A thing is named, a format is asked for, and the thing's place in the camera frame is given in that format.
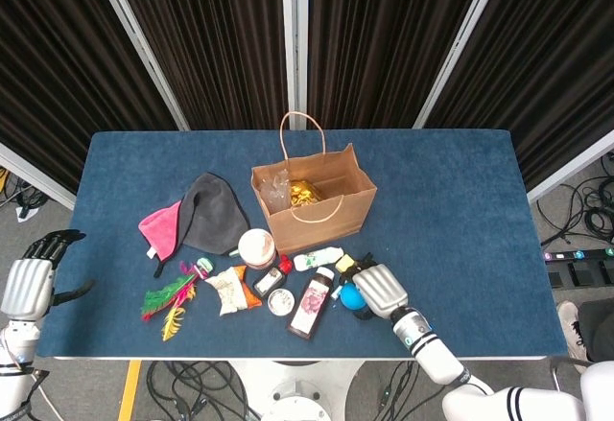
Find black trouser leg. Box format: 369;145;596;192
575;295;614;364

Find black ink bottle red cap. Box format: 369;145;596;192
252;253;294;298

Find brown paper bag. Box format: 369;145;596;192
250;111;379;255

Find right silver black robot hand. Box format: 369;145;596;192
335;252;411;322

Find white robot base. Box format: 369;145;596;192
229;358;366;421

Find gold foil biscuit package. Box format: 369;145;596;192
287;178;323;207

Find bundle of clear straws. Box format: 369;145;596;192
260;170;293;211

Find grey and pink microfiber cloth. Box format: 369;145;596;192
137;172;252;279

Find colourful feather shuttlecock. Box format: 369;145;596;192
140;256;216;342

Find black floor cable bundle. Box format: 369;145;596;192
534;152;614;247
143;361;263;421
0;166;49;216
364;361;447;421

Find dark juice bottle grape label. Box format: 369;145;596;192
286;267;337;341

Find black pleated partition panel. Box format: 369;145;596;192
107;0;296;130
295;0;490;130
0;0;191;211
412;0;614;204

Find white orange snack packet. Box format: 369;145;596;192
204;264;264;316

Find clear jar of rubber bands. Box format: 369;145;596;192
238;227;278;269

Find small clear tub silver pins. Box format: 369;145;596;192
267;288;296;317

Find blue ball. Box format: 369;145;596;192
339;284;366;311

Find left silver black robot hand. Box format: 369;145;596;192
0;229;96;322

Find blue felt table mat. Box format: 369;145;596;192
35;128;571;361

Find yellow floor tape strip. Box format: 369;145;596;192
117;360;143;421

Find white sneaker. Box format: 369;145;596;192
555;299;594;374

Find small white bottle green print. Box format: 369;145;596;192
293;246;344;272

